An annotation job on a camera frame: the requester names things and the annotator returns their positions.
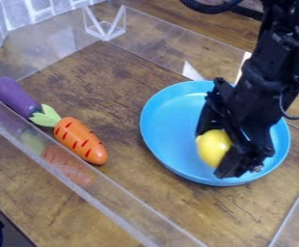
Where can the orange toy carrot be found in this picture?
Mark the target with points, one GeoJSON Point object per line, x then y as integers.
{"type": "Point", "coordinates": [72, 134]}

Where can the blue round tray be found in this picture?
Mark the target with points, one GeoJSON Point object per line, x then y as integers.
{"type": "Point", "coordinates": [167, 126]}

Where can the yellow toy lemon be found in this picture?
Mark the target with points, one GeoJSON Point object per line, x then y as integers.
{"type": "Point", "coordinates": [214, 143]}

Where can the clear acrylic front barrier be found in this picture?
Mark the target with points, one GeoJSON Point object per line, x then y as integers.
{"type": "Point", "coordinates": [36, 148]}

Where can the grey patterned curtain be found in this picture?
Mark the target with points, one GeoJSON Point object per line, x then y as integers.
{"type": "Point", "coordinates": [19, 13]}

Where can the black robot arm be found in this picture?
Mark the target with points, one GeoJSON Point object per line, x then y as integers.
{"type": "Point", "coordinates": [280, 17]}

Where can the purple toy eggplant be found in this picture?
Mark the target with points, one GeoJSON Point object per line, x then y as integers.
{"type": "Point", "coordinates": [16, 98]}

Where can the clear acrylic corner bracket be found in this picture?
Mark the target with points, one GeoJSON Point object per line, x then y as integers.
{"type": "Point", "coordinates": [103, 30]}

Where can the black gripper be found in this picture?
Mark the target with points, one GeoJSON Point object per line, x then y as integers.
{"type": "Point", "coordinates": [244, 109]}

